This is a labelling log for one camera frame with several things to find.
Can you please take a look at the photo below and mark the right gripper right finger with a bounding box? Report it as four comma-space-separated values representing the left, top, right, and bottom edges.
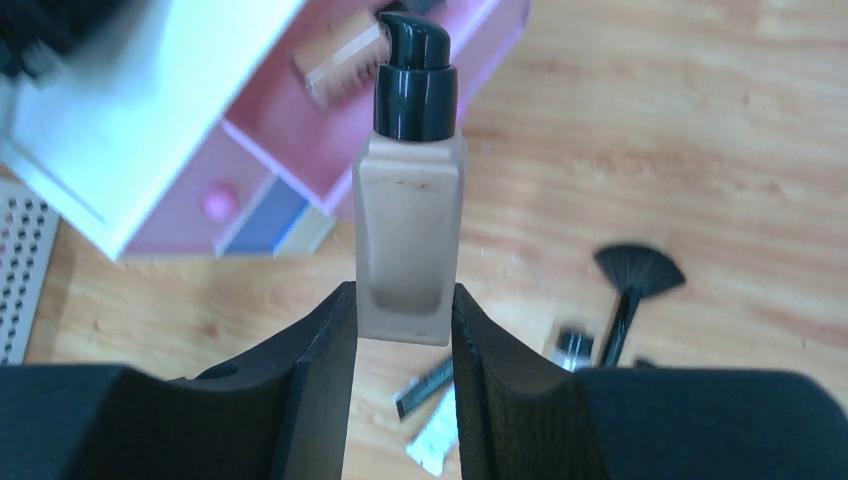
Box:
451, 286, 847, 479

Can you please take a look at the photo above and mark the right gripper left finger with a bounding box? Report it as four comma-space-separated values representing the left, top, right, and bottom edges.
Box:
1, 282, 357, 479

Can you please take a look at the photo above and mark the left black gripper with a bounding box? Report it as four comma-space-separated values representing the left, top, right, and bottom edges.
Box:
1, 1, 143, 81

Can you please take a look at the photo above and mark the white mini drawer cabinet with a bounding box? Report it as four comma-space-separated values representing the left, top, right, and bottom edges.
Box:
0, 0, 337, 262

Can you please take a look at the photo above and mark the square beige foundation bottle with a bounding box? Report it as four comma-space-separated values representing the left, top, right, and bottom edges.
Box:
353, 12, 467, 346

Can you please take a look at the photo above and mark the round beige foundation bottle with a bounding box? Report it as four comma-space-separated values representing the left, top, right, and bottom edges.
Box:
292, 8, 390, 108

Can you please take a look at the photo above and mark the white cosmetic tube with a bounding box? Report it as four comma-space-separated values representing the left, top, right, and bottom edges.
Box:
405, 384, 459, 477

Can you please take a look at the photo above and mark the small clear bottle black cap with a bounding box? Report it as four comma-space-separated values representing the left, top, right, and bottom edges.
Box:
544, 324, 594, 372

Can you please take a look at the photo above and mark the black mascara tube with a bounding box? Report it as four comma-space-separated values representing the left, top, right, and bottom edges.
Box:
393, 356, 453, 420

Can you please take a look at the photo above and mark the white perforated basket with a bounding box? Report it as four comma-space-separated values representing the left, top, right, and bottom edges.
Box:
1, 178, 60, 365

